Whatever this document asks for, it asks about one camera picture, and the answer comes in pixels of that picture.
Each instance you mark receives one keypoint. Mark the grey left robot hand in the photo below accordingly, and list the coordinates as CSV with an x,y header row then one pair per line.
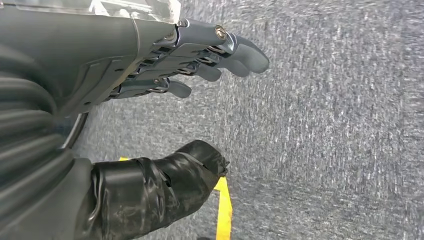
x,y
99,49

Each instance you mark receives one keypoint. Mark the yellow floor tape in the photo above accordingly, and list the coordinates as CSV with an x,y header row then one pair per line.
x,y
225,205

